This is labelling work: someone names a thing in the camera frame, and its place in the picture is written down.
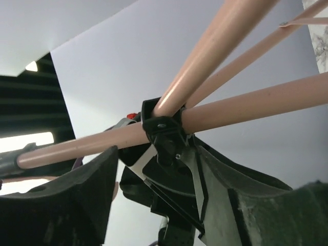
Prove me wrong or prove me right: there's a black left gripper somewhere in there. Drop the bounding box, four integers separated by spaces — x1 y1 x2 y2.
119 144 203 245

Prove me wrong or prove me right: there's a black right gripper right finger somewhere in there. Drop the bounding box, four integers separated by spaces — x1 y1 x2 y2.
181 138 327 245

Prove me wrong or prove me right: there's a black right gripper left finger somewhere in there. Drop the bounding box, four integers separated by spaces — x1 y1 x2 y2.
1 147 118 245

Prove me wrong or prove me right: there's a pink perforated music stand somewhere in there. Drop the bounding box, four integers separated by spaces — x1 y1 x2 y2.
0 0 328 180

